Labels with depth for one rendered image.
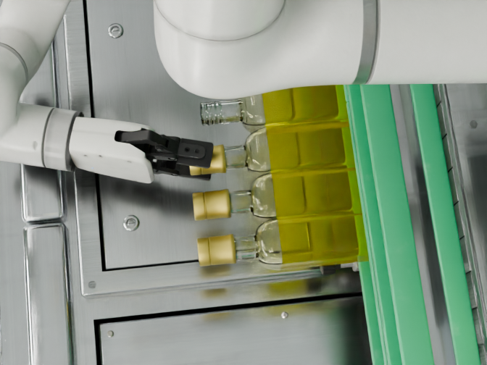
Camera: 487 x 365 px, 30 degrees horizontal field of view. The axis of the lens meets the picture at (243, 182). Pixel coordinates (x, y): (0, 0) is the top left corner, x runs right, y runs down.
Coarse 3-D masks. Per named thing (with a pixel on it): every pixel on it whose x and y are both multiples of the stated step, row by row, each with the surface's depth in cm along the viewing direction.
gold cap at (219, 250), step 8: (200, 240) 108; (208, 240) 108; (216, 240) 108; (224, 240) 108; (232, 240) 108; (200, 248) 107; (208, 248) 107; (216, 248) 107; (224, 248) 107; (232, 248) 107; (200, 256) 107; (208, 256) 107; (216, 256) 107; (224, 256) 107; (232, 256) 107; (200, 264) 108; (208, 264) 108; (216, 264) 108
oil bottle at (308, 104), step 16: (256, 96) 111; (272, 96) 111; (288, 96) 111; (304, 96) 111; (320, 96) 111; (336, 96) 111; (240, 112) 112; (256, 112) 111; (272, 112) 111; (288, 112) 111; (304, 112) 111; (320, 112) 111; (336, 112) 111; (256, 128) 112
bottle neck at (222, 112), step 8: (200, 104) 112; (208, 104) 112; (216, 104) 112; (224, 104) 112; (232, 104) 112; (200, 112) 114; (208, 112) 112; (216, 112) 112; (224, 112) 112; (232, 112) 112; (208, 120) 112; (216, 120) 112; (224, 120) 112; (232, 120) 113
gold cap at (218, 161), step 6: (216, 150) 111; (222, 150) 111; (216, 156) 110; (222, 156) 110; (216, 162) 110; (222, 162) 110; (192, 168) 110; (198, 168) 111; (204, 168) 111; (210, 168) 111; (216, 168) 111; (222, 168) 111; (192, 174) 111; (198, 174) 111; (204, 174) 112
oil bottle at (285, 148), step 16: (272, 128) 111; (288, 128) 111; (304, 128) 111; (320, 128) 111; (336, 128) 111; (256, 144) 110; (272, 144) 110; (288, 144) 110; (304, 144) 110; (320, 144) 110; (336, 144) 110; (256, 160) 110; (272, 160) 109; (288, 160) 109; (304, 160) 110; (320, 160) 110; (336, 160) 110; (352, 160) 110; (256, 176) 112
